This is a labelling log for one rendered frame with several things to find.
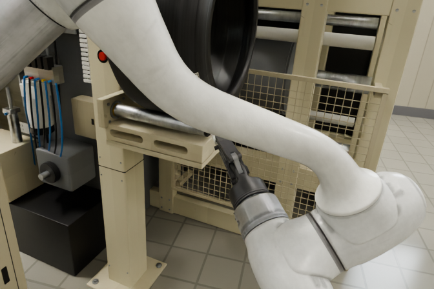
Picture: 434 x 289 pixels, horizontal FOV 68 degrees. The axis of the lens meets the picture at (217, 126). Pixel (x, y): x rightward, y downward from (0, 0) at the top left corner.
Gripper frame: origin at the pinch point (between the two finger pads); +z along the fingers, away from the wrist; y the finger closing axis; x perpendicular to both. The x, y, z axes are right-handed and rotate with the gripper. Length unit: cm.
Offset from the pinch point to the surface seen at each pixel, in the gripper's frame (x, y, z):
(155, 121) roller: -13.4, 16.2, 25.6
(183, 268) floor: -30, 109, 14
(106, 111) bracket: -27.0, 14.1, 35.7
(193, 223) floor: -18, 125, 42
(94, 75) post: -28, 12, 54
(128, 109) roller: -20.4, 15.0, 33.8
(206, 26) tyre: 7.5, -13.0, 20.7
